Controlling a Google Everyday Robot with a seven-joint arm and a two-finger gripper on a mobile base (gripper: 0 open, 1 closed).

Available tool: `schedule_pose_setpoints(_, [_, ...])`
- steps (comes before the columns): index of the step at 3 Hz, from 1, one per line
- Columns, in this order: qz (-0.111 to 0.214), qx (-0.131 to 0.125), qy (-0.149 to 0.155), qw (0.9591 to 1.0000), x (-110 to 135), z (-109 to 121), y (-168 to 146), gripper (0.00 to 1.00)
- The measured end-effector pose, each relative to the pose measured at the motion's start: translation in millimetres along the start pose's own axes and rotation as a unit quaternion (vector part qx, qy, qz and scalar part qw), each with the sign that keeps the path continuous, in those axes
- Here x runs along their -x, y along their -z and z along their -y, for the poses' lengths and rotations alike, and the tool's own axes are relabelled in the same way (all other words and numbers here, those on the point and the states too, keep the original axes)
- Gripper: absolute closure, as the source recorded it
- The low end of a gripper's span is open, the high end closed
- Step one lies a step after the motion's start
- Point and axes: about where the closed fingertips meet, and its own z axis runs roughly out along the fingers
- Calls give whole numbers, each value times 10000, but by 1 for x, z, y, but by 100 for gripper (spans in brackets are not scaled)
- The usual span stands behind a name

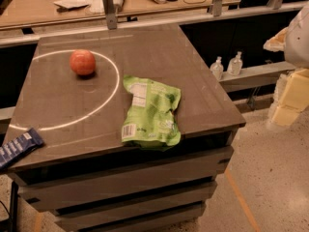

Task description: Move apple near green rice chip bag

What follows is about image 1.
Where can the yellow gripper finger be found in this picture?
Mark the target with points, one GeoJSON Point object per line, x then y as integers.
{"type": "Point", "coordinates": [291, 97]}
{"type": "Point", "coordinates": [277, 42]}

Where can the red apple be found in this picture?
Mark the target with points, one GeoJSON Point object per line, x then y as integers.
{"type": "Point", "coordinates": [82, 62]}

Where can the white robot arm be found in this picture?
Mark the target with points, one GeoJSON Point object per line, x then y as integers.
{"type": "Point", "coordinates": [296, 50]}

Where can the green rice chip bag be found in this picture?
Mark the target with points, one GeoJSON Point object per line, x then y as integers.
{"type": "Point", "coordinates": [150, 121]}

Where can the clear sanitizer bottle right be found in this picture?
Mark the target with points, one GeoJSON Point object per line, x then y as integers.
{"type": "Point", "coordinates": [235, 64]}

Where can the clear sanitizer bottle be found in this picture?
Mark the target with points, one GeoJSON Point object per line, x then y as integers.
{"type": "Point", "coordinates": [235, 64]}
{"type": "Point", "coordinates": [217, 68]}

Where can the clear sanitizer bottle left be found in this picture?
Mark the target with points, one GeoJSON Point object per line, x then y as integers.
{"type": "Point", "coordinates": [217, 68]}

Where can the white paper sheets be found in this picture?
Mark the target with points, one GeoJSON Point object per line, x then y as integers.
{"type": "Point", "coordinates": [95, 6]}

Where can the grey drawer cabinet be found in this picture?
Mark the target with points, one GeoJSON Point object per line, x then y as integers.
{"type": "Point", "coordinates": [84, 174]}

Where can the wooden background desk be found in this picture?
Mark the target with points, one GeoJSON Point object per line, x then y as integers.
{"type": "Point", "coordinates": [32, 13]}

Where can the blue snack bar wrapper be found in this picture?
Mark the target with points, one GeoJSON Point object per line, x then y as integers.
{"type": "Point", "coordinates": [19, 147]}

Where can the grey metal post left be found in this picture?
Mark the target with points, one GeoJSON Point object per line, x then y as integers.
{"type": "Point", "coordinates": [110, 15]}

